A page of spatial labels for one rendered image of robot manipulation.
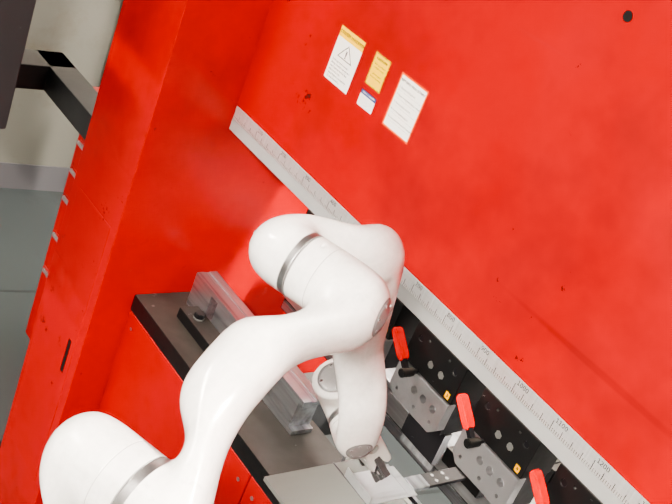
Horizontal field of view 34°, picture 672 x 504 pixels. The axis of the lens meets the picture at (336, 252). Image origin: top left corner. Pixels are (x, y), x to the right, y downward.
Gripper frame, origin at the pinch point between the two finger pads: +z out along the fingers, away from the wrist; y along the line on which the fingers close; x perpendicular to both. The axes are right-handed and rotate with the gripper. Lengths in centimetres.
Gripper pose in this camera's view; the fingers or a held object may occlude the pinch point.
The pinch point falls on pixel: (372, 464)
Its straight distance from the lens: 217.0
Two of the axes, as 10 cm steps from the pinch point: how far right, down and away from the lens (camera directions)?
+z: 2.3, 6.2, 7.5
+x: -8.1, 5.5, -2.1
